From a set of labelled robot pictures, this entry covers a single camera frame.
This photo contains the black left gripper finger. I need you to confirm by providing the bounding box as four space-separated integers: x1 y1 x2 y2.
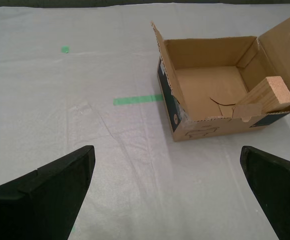
0 145 96 240
240 146 290 240

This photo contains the light wooden block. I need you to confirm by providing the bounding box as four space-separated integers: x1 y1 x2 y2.
236 76 290 116

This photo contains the brown cardboard box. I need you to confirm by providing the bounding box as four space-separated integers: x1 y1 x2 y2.
149 15 290 143

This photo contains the white plastic table sheet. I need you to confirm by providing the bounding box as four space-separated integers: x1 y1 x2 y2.
0 1 290 240

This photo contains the long green tape strip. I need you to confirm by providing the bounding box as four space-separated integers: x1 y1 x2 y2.
113 94 164 107

